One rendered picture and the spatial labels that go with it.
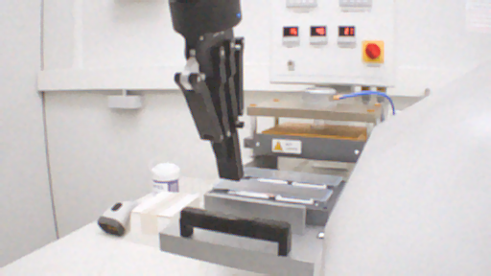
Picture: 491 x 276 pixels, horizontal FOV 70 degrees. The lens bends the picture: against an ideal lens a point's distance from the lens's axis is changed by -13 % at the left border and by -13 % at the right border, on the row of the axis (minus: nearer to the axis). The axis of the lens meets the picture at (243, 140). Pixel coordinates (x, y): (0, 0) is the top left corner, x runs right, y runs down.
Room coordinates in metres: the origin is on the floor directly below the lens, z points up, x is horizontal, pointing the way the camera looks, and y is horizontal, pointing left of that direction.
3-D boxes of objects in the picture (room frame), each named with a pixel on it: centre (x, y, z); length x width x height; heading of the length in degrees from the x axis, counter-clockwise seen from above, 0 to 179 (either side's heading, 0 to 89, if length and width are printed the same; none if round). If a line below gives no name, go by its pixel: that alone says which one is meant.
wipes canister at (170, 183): (1.19, 0.24, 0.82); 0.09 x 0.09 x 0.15
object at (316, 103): (0.90, -0.20, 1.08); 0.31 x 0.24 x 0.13; 66
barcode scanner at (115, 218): (1.05, 0.33, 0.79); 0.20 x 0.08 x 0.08; 159
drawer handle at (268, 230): (0.47, 0.01, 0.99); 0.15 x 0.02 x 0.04; 66
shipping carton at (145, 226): (1.01, 0.21, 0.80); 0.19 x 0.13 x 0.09; 159
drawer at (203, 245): (0.60, -0.04, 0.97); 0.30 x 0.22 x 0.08; 156
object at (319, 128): (0.87, -0.17, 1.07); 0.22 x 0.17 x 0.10; 66
